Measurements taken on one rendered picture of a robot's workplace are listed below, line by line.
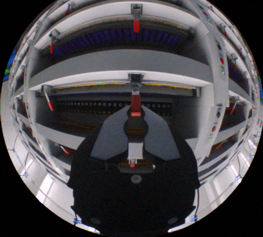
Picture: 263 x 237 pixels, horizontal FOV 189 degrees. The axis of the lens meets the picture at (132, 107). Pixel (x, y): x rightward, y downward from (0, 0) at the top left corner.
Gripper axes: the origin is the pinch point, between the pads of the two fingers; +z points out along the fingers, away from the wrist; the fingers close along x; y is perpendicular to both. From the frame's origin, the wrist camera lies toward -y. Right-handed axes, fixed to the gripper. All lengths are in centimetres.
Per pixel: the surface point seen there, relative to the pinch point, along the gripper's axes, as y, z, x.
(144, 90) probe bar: 1.2, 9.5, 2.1
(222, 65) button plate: -10.0, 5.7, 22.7
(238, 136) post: 26, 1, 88
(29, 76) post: -9.3, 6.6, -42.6
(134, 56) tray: -6.6, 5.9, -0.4
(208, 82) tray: -4.1, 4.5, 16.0
